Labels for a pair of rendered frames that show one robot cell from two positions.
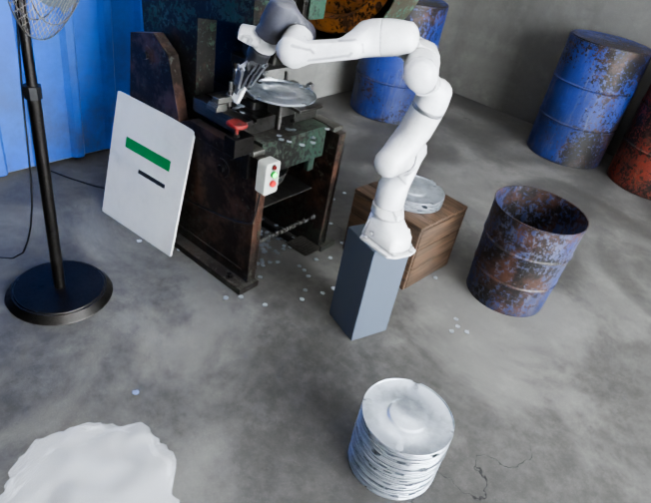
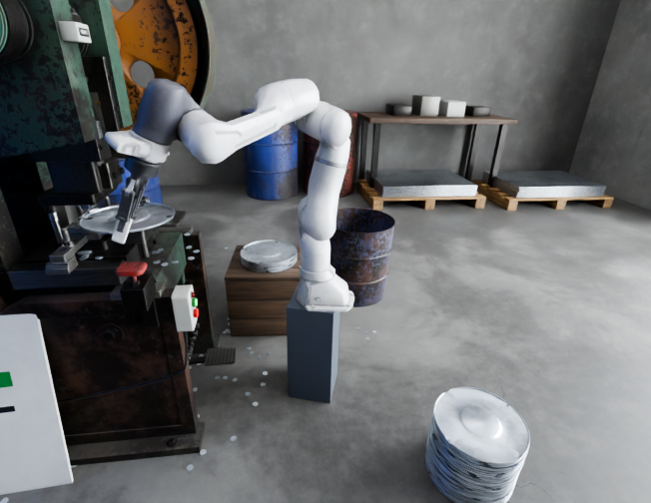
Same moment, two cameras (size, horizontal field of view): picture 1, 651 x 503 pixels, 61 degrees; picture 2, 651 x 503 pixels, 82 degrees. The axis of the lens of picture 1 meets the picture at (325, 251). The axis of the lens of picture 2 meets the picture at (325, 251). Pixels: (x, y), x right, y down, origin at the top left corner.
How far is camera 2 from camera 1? 1.11 m
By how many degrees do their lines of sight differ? 38
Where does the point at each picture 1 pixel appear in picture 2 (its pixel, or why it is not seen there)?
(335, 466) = not seen: outside the picture
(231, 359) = not seen: outside the picture
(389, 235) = (337, 290)
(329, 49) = (257, 125)
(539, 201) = (341, 217)
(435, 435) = (508, 418)
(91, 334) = not seen: outside the picture
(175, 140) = (3, 341)
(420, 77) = (344, 127)
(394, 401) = (462, 420)
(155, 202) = (6, 436)
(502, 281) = (365, 282)
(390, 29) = (298, 88)
